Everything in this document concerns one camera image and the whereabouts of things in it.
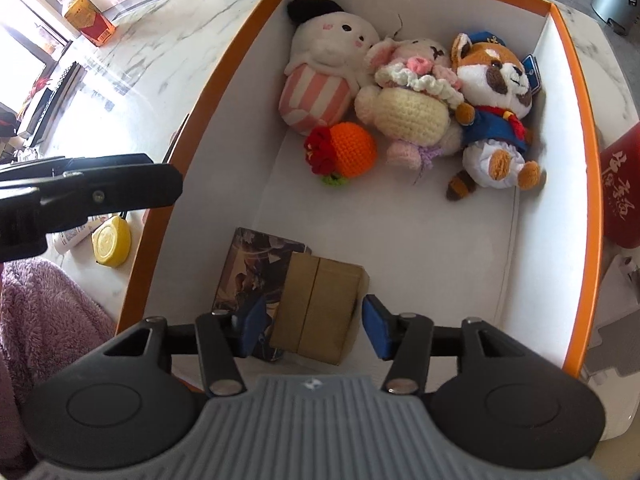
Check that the red panda plush toy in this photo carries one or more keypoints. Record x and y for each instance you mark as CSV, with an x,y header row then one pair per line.
x,y
495,125

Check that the orange crochet ball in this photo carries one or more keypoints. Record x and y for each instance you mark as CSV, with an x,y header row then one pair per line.
x,y
352,147

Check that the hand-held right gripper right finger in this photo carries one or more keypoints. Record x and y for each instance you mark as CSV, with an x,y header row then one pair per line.
x,y
377,327

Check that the kraft cardboard box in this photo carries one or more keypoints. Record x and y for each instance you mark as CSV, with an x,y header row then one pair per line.
x,y
315,305

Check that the red mug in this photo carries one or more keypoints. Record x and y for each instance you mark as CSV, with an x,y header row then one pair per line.
x,y
622,185

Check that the black remote control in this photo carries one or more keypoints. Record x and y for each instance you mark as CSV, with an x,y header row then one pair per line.
x,y
60,90

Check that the purple fuzzy cloth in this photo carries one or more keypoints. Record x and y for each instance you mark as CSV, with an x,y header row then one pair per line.
x,y
40,310

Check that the illustrated card box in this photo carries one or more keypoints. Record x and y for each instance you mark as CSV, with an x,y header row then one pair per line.
x,y
245,265

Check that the white plush with black hat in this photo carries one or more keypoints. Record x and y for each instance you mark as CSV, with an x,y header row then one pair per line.
x,y
325,45

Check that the crochet bunny plush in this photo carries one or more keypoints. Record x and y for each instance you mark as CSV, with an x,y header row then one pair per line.
x,y
405,110

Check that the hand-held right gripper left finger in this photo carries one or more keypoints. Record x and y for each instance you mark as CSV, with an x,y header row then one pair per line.
x,y
256,322

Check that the red feather ornament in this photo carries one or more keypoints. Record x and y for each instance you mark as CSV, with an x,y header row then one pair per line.
x,y
40,85

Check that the orange drink bottle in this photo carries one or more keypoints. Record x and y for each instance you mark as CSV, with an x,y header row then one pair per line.
x,y
90,17

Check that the yellow round container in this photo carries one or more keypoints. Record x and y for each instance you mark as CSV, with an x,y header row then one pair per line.
x,y
110,242

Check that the white chair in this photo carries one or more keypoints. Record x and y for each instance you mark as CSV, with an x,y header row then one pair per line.
x,y
617,360

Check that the white printed packet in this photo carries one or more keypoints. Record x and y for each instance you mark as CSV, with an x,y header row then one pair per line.
x,y
75,237

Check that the orange cardboard box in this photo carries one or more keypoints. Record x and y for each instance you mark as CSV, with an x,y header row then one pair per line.
x,y
400,225

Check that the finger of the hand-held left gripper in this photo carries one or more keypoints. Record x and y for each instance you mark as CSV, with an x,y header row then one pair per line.
x,y
130,187
75,164

